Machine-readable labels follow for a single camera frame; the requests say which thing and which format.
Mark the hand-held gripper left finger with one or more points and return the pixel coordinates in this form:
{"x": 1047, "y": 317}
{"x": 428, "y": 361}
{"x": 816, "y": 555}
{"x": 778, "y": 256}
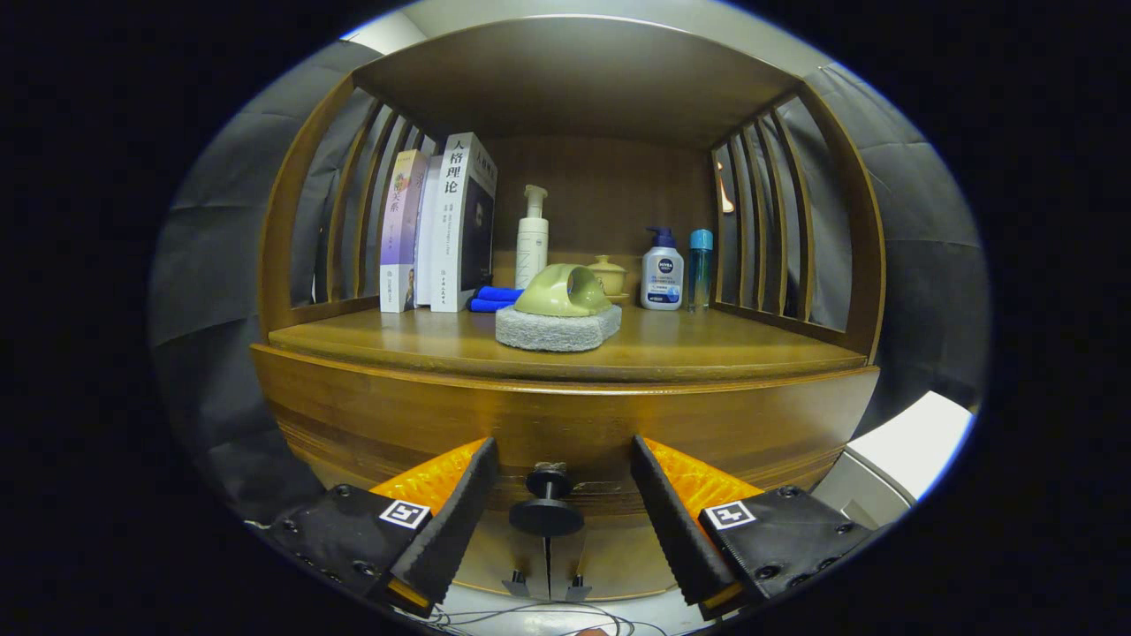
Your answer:
{"x": 451, "y": 521}

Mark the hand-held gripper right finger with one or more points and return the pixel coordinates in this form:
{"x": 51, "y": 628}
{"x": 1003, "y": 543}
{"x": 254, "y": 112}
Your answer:
{"x": 676, "y": 521}

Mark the wooden drawer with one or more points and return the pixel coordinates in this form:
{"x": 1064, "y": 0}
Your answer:
{"x": 398, "y": 415}

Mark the wooden cabinet door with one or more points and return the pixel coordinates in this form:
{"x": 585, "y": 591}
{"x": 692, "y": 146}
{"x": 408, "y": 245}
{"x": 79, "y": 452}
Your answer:
{"x": 499, "y": 565}
{"x": 618, "y": 565}

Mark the wooden countertop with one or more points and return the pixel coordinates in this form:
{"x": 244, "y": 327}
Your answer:
{"x": 707, "y": 340}

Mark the white side cabinet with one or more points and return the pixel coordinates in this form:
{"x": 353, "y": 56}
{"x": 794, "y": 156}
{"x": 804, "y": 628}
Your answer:
{"x": 919, "y": 433}

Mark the wooden cabinet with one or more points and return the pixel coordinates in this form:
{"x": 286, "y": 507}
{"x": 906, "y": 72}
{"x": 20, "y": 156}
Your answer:
{"x": 574, "y": 79}

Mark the blue folded cloth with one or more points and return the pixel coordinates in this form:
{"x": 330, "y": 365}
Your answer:
{"x": 490, "y": 298}

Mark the white lotion bottle blue cap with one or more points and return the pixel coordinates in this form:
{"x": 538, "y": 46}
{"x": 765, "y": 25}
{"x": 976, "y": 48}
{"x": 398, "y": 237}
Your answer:
{"x": 663, "y": 274}

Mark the teal clear bottle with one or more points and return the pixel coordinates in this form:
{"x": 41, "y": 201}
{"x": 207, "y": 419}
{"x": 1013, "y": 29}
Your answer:
{"x": 700, "y": 269}

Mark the yellow lidded teacup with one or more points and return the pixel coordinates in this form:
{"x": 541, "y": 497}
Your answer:
{"x": 611, "y": 276}

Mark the white pump bottle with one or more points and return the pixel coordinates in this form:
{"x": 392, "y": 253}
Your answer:
{"x": 531, "y": 247}

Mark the large white portrait book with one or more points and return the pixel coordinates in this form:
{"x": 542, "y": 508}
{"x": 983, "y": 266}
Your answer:
{"x": 451, "y": 230}

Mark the thin white book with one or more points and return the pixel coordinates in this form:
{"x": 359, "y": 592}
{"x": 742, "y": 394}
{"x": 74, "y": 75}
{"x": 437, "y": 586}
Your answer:
{"x": 428, "y": 230}

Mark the pink book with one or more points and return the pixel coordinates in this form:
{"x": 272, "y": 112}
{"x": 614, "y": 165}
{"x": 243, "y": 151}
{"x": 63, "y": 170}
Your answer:
{"x": 402, "y": 221}

